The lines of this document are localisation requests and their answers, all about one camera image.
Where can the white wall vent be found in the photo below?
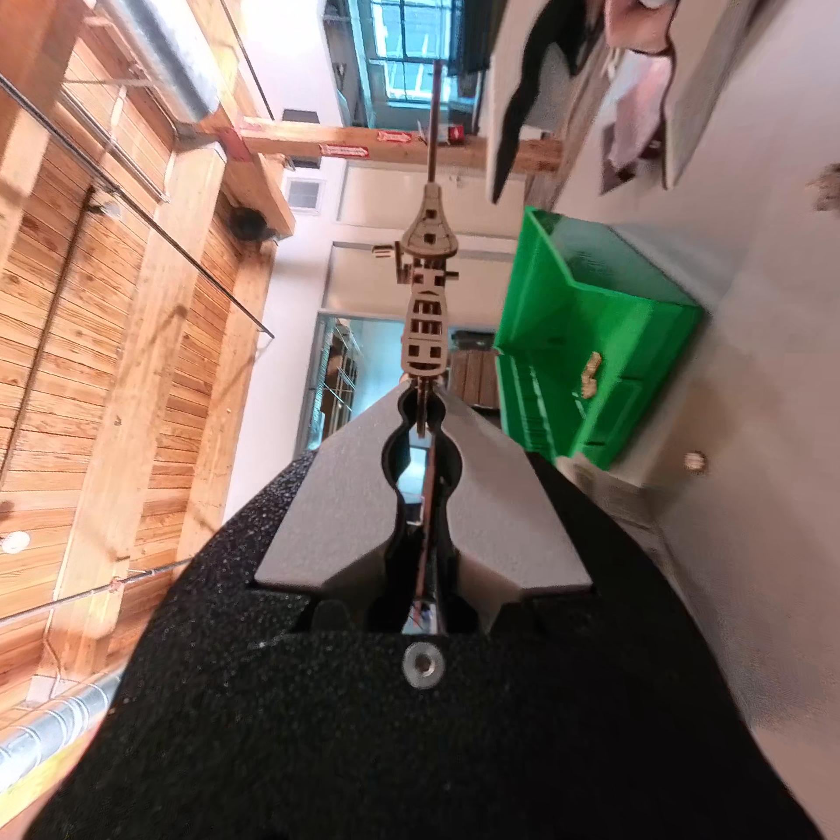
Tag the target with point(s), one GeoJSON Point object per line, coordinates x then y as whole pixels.
{"type": "Point", "coordinates": [305, 195]}

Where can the small wooden gear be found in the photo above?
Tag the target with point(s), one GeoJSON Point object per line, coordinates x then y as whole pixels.
{"type": "Point", "coordinates": [695, 461]}

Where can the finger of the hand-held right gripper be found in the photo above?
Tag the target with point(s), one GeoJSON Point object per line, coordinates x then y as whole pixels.
{"type": "Point", "coordinates": [640, 105]}
{"type": "Point", "coordinates": [702, 65]}

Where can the glass door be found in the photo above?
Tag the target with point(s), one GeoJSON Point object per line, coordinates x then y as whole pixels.
{"type": "Point", "coordinates": [341, 380]}

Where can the wooden ceiling beam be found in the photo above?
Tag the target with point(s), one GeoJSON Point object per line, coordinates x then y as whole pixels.
{"type": "Point", "coordinates": [144, 394]}

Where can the silver ventilation duct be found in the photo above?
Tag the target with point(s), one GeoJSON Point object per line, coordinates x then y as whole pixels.
{"type": "Point", "coordinates": [170, 59]}
{"type": "Point", "coordinates": [46, 728]}

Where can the black round ceiling fixture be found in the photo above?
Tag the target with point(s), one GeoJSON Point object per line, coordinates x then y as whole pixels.
{"type": "Point", "coordinates": [248, 224]}

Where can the recessed ceiling light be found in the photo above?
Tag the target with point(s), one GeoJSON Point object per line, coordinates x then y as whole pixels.
{"type": "Point", "coordinates": [14, 542]}

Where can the brown wooden piece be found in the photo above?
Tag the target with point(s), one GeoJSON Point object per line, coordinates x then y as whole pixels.
{"type": "Point", "coordinates": [828, 187]}

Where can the dark cloth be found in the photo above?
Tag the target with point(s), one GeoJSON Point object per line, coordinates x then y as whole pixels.
{"type": "Point", "coordinates": [544, 59]}

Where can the red sign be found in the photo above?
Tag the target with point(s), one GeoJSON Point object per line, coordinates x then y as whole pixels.
{"type": "Point", "coordinates": [343, 150]}
{"type": "Point", "coordinates": [456, 133]}
{"type": "Point", "coordinates": [394, 136]}

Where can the wooden bench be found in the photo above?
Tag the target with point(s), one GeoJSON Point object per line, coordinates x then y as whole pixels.
{"type": "Point", "coordinates": [476, 377]}

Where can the person's right hand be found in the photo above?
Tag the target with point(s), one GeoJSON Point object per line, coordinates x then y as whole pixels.
{"type": "Point", "coordinates": [633, 23]}

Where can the wooden column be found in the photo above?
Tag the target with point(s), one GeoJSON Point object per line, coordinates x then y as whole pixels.
{"type": "Point", "coordinates": [394, 152]}

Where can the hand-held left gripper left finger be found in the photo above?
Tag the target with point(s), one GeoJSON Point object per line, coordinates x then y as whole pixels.
{"type": "Point", "coordinates": [334, 512]}

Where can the large window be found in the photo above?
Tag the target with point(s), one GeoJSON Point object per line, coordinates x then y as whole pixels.
{"type": "Point", "coordinates": [413, 52]}

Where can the green plastic bin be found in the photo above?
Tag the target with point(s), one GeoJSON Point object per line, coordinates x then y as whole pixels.
{"type": "Point", "coordinates": [590, 315]}

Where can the small wooden part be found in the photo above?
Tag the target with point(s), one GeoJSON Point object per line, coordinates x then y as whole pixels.
{"type": "Point", "coordinates": [589, 377]}

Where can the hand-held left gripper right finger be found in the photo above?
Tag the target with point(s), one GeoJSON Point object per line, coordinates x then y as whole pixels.
{"type": "Point", "coordinates": [512, 518]}

